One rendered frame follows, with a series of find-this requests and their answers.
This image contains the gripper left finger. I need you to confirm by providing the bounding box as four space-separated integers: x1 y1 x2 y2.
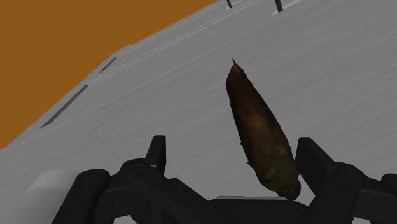
51 134 238 224

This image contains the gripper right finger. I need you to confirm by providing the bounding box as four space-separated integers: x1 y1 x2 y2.
294 137 397 224

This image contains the brown pointed bamboo shoot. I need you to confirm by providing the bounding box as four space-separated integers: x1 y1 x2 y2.
225 57 302 201

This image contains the grey cabinet with dark handles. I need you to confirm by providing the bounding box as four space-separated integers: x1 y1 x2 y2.
0 0 397 224

